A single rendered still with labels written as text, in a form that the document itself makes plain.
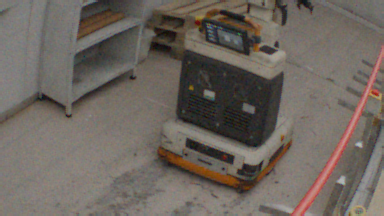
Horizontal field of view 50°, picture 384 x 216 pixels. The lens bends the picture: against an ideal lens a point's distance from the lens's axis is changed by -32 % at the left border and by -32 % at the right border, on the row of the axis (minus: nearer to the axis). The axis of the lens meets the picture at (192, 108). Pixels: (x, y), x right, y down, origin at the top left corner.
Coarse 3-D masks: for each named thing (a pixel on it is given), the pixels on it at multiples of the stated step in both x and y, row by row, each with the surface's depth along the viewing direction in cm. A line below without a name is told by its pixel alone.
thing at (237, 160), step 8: (184, 136) 315; (192, 136) 314; (184, 144) 317; (192, 144) 314; (200, 144) 312; (208, 144) 309; (200, 152) 313; (208, 152) 311; (216, 152) 308; (224, 152) 305; (232, 152) 303; (216, 160) 310; (224, 160) 307; (232, 160) 304; (240, 160) 301; (240, 168) 303
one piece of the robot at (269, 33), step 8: (248, 0) 309; (256, 0) 306; (264, 0) 303; (272, 0) 310; (256, 8) 315; (264, 8) 312; (272, 8) 313; (248, 16) 322; (256, 16) 317; (264, 16) 314; (264, 24) 317; (272, 24) 315; (264, 32) 319; (272, 32) 316; (264, 40) 321; (272, 40) 318
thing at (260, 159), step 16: (176, 128) 320; (192, 128) 320; (288, 128) 336; (176, 144) 321; (224, 144) 308; (240, 144) 309; (272, 144) 315; (288, 144) 348; (176, 160) 324; (192, 160) 319; (208, 160) 313; (256, 160) 299; (272, 160) 323; (208, 176) 316; (224, 176) 310; (240, 176) 305; (256, 176) 309
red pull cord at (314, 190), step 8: (376, 64) 50; (376, 72) 47; (368, 88) 42; (360, 104) 38; (360, 112) 37; (352, 120) 35; (352, 128) 34; (344, 136) 32; (344, 144) 32; (336, 152) 30; (328, 160) 30; (336, 160) 30; (328, 168) 29; (320, 176) 28; (328, 176) 28; (320, 184) 27; (312, 192) 26; (304, 200) 25; (312, 200) 26; (296, 208) 25; (304, 208) 25
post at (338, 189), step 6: (342, 180) 119; (336, 186) 120; (342, 186) 119; (336, 192) 121; (342, 192) 123; (330, 198) 122; (336, 198) 121; (330, 204) 123; (336, 204) 122; (330, 210) 123
